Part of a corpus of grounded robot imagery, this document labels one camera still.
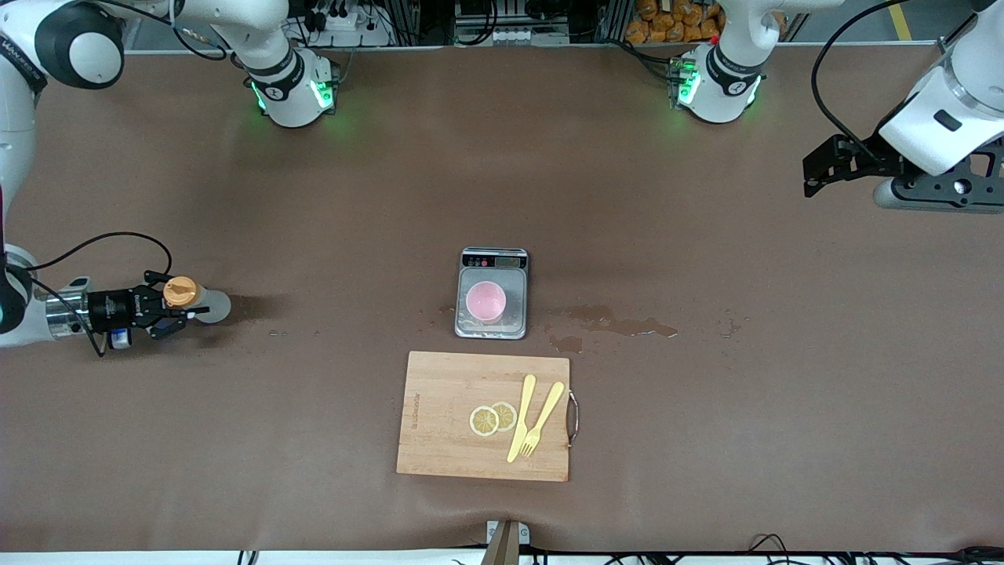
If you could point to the white power strip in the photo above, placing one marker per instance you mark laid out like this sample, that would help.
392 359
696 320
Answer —
345 23

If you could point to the scattered small liquid droplets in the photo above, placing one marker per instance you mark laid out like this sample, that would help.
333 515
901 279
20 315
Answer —
729 326

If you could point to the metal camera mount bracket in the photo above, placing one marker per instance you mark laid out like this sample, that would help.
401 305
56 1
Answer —
508 541

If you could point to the wooden cutting board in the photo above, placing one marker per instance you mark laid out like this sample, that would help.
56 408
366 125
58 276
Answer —
443 392

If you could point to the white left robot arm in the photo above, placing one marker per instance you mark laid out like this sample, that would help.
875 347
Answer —
729 71

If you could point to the orange snack packets pile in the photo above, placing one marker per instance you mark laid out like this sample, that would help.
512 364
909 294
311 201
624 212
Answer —
674 20

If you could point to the small liquid spill puddle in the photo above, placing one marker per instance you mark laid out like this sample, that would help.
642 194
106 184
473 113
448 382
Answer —
566 344

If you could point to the silver digital kitchen scale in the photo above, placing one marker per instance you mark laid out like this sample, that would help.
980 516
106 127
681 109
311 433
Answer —
518 326

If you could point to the yellow plastic fork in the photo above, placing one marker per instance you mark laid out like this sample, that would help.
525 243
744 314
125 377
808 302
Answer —
547 412

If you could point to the large liquid spill puddle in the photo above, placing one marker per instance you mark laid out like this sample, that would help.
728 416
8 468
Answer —
608 318

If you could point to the yellow plastic knife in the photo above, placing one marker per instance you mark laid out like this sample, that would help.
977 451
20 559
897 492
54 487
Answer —
523 408

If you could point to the pink plastic cup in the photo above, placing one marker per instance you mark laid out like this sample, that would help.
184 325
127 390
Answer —
485 300

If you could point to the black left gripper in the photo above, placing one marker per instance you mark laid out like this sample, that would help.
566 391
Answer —
871 158

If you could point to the sauce bottle with orange cap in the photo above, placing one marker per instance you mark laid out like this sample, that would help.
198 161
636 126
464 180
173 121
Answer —
180 292

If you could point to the brown table cover mat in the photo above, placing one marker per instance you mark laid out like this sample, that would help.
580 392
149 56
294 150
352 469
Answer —
235 431

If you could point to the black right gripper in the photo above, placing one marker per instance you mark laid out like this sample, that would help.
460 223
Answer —
114 308

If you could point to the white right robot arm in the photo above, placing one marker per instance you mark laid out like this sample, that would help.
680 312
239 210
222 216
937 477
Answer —
267 47

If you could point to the lemon slice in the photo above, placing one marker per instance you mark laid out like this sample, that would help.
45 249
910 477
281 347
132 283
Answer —
507 414
483 421

